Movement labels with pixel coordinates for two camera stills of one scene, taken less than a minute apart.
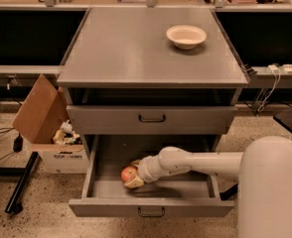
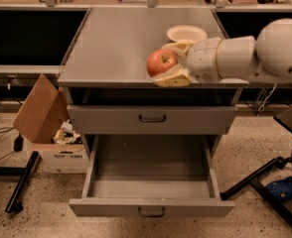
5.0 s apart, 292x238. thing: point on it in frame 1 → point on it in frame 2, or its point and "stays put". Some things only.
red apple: x=128 y=173 → x=160 y=60
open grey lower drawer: x=185 y=194 stays put
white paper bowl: x=186 y=37 stays put
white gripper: x=147 y=171 → x=202 y=59
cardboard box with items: x=43 y=122 stays put
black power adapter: x=18 y=144 stays put
